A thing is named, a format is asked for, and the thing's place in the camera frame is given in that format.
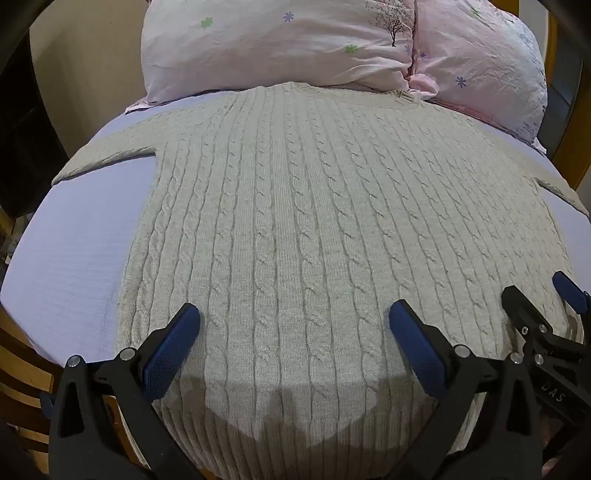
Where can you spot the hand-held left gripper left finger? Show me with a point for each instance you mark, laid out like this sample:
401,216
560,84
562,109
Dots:
168,357

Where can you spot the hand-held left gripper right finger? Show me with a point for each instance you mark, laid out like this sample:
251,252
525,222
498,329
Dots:
418,355

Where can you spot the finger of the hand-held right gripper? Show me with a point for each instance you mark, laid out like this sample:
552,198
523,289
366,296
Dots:
521,307
570,290

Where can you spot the lavender bed sheet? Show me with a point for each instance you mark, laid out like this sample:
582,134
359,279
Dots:
69,240

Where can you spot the wooden headboard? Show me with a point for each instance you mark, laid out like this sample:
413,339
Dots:
568,92

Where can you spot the pink floral pillow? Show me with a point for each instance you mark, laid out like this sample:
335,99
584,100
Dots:
258,44
480,60

